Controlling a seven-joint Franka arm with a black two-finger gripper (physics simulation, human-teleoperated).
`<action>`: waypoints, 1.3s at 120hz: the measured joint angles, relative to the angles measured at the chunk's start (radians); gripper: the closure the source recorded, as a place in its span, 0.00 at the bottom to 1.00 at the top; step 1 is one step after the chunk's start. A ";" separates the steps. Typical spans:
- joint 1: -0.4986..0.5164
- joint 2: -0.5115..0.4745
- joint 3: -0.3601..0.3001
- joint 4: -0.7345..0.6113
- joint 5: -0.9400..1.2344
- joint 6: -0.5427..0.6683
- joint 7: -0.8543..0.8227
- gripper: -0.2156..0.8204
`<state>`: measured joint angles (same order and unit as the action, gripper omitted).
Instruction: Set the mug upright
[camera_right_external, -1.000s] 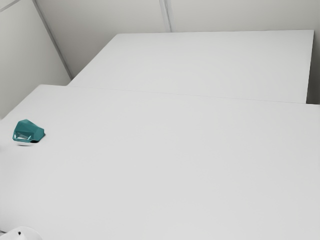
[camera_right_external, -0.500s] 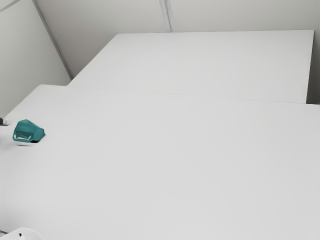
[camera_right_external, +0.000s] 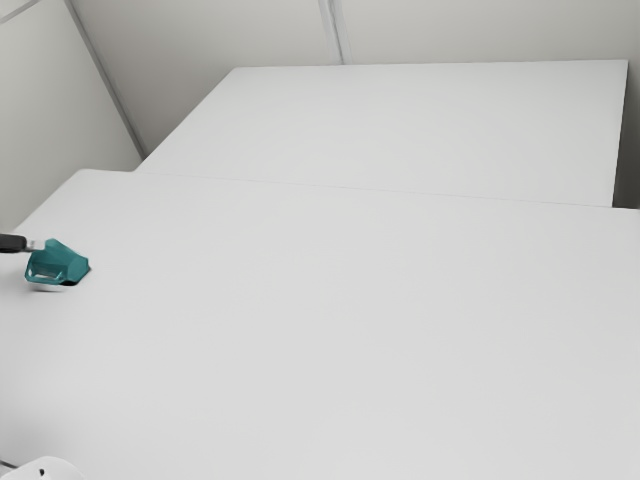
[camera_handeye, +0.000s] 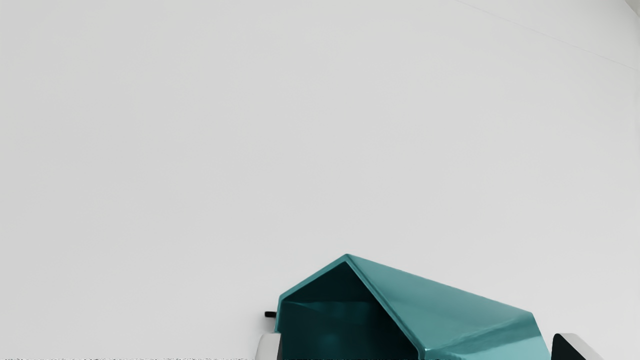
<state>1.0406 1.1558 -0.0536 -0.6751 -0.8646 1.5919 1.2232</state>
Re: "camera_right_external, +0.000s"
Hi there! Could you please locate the teal faceted mug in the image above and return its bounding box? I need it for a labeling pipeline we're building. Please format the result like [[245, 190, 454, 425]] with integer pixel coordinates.
[[24, 238, 91, 288]]

